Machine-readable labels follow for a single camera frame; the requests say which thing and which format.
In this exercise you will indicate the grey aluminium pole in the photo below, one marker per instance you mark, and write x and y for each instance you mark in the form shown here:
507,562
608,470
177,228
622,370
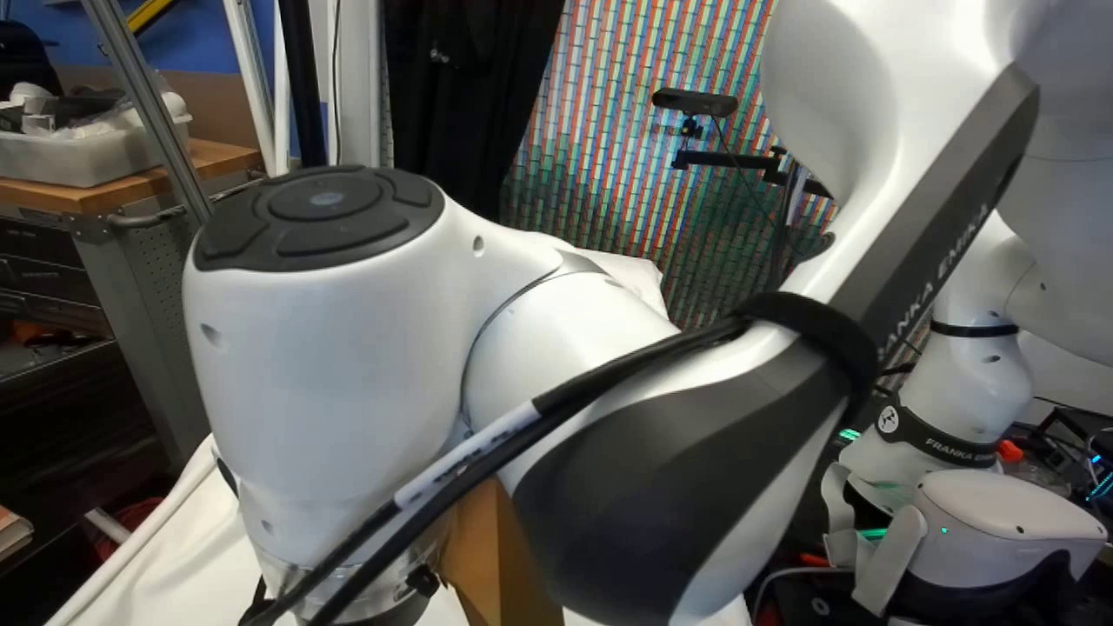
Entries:
139,93

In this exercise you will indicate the black curtain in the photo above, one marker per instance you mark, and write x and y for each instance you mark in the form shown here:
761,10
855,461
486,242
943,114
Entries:
462,93

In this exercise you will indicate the tan wrist camera block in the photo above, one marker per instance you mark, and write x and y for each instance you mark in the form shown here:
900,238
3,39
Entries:
491,568

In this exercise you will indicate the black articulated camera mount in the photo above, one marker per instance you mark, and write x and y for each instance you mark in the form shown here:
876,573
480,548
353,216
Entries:
730,160

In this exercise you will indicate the white plastic bin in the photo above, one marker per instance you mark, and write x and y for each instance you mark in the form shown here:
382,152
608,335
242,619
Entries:
81,159

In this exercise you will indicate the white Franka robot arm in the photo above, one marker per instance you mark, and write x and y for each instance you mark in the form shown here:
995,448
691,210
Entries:
350,351

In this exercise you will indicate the black stereo camera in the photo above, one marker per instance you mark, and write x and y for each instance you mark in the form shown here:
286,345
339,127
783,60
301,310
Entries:
695,104

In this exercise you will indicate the white table cloth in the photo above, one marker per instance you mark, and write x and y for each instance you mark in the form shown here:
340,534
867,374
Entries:
139,557

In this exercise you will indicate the black metal pole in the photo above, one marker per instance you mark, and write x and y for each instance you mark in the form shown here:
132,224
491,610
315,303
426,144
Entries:
301,82

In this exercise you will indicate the grey cabinet with wooden top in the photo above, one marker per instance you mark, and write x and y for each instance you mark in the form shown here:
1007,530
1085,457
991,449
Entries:
114,280

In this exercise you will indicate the white metal pole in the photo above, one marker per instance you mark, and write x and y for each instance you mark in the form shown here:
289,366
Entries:
262,82

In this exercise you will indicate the black clamp with orange tip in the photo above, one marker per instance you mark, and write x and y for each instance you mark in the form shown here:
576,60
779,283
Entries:
1009,453

